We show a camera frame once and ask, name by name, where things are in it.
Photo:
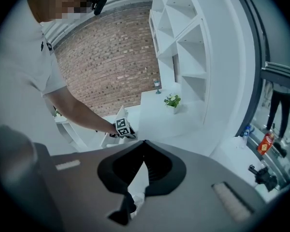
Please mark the person's white shirt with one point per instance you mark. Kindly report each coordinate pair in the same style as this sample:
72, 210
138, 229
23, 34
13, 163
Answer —
17, 64

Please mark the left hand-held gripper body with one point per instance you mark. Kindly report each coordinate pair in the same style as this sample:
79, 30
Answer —
122, 128

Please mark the black clamp device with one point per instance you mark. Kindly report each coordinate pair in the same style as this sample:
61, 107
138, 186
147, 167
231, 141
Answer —
264, 178

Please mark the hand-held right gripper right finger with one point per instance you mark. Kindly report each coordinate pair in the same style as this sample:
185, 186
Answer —
176, 173

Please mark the dark window frame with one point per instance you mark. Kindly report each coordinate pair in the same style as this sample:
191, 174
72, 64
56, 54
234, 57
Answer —
258, 45

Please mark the red snack packet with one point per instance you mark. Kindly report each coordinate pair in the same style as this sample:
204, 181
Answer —
265, 144

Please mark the black head-worn camera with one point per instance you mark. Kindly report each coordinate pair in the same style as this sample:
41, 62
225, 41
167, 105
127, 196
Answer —
100, 0

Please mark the white cubby shelf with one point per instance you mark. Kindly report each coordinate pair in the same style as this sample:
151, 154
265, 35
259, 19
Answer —
183, 45

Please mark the green plant in white pot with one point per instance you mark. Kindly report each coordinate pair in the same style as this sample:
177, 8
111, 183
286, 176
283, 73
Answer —
172, 101

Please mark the white desk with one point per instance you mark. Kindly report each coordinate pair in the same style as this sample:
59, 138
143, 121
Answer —
154, 122

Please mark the clear water bottle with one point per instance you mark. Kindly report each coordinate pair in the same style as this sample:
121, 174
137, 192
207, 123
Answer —
247, 132

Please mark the small teal lantern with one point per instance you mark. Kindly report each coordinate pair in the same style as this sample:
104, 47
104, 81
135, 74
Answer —
157, 87

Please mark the person's left forearm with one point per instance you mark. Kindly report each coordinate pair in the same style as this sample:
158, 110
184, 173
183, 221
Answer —
91, 116

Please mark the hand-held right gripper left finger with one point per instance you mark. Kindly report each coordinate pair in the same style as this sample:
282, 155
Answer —
106, 173

